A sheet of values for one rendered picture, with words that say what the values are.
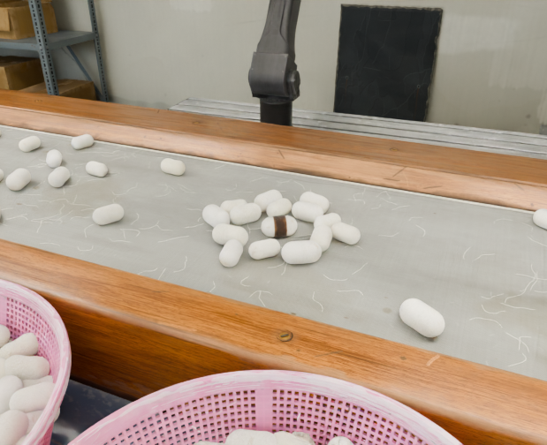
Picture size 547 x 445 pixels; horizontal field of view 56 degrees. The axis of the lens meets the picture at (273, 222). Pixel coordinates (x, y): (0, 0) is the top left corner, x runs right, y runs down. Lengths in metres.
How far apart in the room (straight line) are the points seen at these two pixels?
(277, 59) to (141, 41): 2.15
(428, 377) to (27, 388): 0.27
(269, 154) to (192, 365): 0.38
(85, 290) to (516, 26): 2.27
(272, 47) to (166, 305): 0.65
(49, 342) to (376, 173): 0.43
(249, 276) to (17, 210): 0.30
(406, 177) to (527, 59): 1.92
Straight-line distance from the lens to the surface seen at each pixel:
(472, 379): 0.37
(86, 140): 0.82
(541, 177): 0.69
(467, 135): 1.11
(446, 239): 0.56
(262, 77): 0.96
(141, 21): 3.04
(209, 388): 0.34
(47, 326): 0.43
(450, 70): 2.56
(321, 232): 0.51
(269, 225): 0.53
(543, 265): 0.56
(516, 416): 0.36
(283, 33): 0.98
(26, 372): 0.43
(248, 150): 0.72
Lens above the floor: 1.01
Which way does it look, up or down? 29 degrees down
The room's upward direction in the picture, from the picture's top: straight up
